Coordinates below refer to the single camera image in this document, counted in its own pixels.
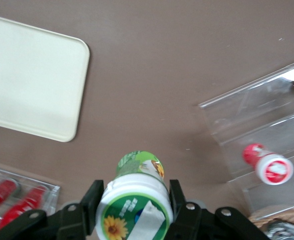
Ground red cola bottle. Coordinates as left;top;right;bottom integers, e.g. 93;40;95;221
0;180;18;216
0;185;48;230

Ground clear acrylic bottle rack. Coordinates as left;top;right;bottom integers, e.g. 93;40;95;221
0;159;61;226

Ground cream plastic tray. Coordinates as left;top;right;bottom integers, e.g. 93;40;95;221
0;13;91;144

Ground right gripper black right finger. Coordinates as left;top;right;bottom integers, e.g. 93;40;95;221
165;178;272;240

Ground red gum bottle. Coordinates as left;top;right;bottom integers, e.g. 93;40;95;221
242;142;294;186

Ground clear acrylic stepped shelf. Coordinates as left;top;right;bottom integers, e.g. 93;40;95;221
198;57;294;218

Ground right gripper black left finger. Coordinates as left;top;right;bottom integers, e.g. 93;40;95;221
0;179;105;240

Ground green gum bottle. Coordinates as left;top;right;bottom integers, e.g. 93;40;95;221
95;150;174;240

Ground aluminium foil container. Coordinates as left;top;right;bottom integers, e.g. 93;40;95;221
265;216;294;240

